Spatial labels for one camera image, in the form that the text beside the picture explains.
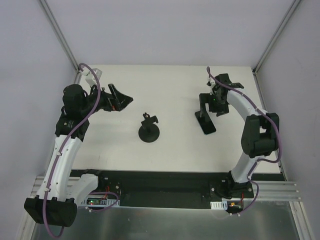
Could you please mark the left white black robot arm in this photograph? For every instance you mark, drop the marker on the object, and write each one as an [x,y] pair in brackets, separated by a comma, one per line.
[55,203]

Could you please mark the right aluminium corner post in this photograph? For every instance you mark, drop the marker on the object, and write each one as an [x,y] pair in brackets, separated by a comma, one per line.
[277,34]

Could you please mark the white cable duct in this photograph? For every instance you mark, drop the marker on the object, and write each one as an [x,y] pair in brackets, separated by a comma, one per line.
[98,202]
[219,205]

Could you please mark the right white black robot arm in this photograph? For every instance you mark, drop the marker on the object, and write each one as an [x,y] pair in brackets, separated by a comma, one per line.
[260,135]

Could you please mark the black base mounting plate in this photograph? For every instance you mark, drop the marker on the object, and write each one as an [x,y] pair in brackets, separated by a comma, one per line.
[179,190]

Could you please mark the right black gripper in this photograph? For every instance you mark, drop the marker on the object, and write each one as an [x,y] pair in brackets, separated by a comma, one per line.
[210,103]

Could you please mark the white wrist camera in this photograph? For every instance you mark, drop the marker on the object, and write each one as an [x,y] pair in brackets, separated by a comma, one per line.
[211,84]
[90,78]

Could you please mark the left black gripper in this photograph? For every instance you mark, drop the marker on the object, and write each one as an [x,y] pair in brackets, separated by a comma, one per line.
[110,100]

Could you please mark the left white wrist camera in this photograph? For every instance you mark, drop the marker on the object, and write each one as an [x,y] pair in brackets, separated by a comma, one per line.
[90,78]

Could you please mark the right white cable duct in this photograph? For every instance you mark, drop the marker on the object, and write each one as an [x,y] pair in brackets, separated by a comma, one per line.
[219,205]

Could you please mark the left aluminium corner post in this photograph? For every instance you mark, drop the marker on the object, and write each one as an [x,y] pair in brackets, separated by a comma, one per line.
[58,33]

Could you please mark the black round-base phone stand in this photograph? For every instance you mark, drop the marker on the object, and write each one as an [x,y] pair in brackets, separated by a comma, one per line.
[149,132]

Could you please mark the black phone teal case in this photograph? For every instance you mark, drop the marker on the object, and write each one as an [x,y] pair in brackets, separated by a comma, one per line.
[205,122]

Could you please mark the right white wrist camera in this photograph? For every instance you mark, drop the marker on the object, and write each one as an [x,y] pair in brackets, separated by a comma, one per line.
[211,84]

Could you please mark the left white cable duct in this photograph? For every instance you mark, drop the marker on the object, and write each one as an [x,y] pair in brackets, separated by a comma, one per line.
[98,202]

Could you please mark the aluminium corner post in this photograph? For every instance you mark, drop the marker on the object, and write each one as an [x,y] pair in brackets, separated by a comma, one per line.
[58,33]
[277,34]

